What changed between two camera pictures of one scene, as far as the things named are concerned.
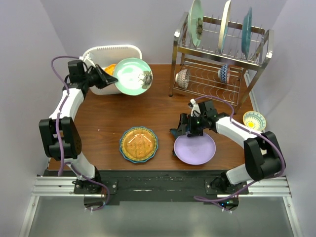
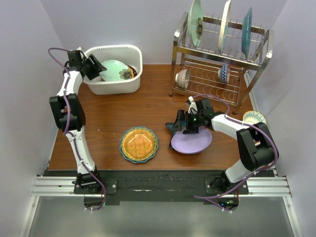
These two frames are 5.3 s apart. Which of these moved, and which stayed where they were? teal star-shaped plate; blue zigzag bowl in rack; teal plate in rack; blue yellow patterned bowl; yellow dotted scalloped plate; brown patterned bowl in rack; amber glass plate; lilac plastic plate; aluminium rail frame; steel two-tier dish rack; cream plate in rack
Moved: teal star-shaped plate; yellow dotted scalloped plate; lilac plastic plate
Stayed: blue zigzag bowl in rack; amber glass plate; teal plate in rack; brown patterned bowl in rack; steel two-tier dish rack; blue yellow patterned bowl; cream plate in rack; aluminium rail frame
